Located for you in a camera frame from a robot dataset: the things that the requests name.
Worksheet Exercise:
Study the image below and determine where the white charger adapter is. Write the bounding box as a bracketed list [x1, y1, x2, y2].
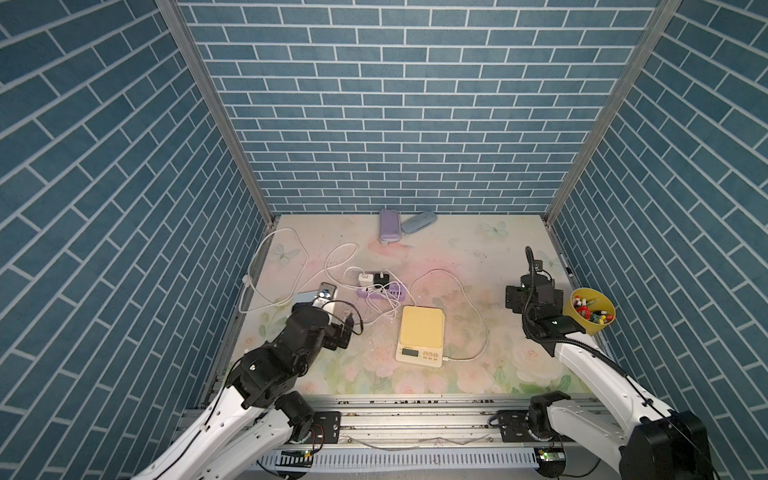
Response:
[358, 272, 375, 289]

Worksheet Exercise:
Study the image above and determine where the black charger adapter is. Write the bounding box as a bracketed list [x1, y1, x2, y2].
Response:
[373, 272, 390, 289]

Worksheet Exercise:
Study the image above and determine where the yellow electronic scale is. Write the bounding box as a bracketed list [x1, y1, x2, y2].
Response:
[395, 306, 445, 368]

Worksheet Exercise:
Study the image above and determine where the purple power strip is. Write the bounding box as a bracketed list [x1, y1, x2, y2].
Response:
[356, 282, 407, 302]

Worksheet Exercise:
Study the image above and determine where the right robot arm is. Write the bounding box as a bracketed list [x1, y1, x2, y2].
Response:
[505, 271, 719, 479]

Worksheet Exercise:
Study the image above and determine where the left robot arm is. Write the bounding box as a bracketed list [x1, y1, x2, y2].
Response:
[136, 303, 363, 479]

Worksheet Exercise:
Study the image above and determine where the blue electronic scale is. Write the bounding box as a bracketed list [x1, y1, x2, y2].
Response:
[293, 291, 317, 304]

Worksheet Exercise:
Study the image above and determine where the yellow cup with markers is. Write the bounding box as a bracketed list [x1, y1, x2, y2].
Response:
[563, 288, 616, 336]

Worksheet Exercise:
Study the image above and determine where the purple case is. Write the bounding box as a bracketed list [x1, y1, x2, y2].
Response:
[378, 209, 402, 245]

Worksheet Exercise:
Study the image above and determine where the grey blue case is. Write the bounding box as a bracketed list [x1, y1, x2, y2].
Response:
[401, 212, 438, 235]

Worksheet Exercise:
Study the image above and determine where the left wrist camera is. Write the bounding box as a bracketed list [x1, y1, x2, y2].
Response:
[312, 282, 337, 309]

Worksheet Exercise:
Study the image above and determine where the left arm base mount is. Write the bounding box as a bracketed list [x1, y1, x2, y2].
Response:
[287, 411, 341, 448]

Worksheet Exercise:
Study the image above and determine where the aluminium rail frame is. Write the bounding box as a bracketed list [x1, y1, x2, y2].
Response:
[152, 392, 685, 480]

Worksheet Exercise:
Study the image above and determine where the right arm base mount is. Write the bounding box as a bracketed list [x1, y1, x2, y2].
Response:
[488, 410, 576, 445]

